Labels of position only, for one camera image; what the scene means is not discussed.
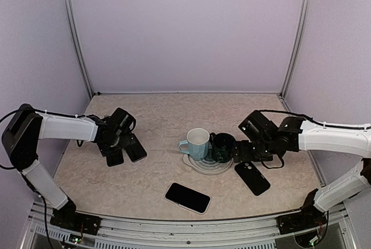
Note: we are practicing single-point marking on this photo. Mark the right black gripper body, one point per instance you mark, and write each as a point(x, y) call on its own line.
point(261, 152)

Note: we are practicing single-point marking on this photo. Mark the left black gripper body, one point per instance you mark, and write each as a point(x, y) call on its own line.
point(118, 143)

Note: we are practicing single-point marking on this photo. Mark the black phone case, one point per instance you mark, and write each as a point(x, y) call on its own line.
point(252, 177)

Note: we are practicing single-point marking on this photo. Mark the pink phone case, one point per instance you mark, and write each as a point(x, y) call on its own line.
point(188, 206)

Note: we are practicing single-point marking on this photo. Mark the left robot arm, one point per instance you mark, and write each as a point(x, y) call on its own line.
point(29, 125)

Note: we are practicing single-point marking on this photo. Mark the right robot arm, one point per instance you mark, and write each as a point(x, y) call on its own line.
point(299, 132)

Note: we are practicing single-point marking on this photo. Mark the dark green mug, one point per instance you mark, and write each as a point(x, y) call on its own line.
point(223, 145)

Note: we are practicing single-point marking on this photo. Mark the white grey ceramic plate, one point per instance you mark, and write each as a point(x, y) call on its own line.
point(207, 167)

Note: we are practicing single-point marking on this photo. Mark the light blue mug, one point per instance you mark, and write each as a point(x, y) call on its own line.
point(196, 144)

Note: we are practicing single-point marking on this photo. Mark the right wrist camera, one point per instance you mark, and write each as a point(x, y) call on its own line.
point(256, 126)

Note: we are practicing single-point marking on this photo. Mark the front aluminium rail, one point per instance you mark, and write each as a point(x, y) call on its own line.
point(119, 232)

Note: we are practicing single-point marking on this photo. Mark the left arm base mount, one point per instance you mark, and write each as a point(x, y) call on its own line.
point(77, 222)

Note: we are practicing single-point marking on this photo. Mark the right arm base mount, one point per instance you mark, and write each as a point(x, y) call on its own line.
point(299, 221)

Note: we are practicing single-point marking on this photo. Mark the left aluminium frame post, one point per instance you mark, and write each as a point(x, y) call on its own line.
point(77, 48)

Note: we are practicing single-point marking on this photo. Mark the aluminium frame post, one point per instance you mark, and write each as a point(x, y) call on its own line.
point(77, 48)
point(305, 5)

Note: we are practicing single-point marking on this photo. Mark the right aluminium frame post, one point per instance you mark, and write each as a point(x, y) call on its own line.
point(305, 5)

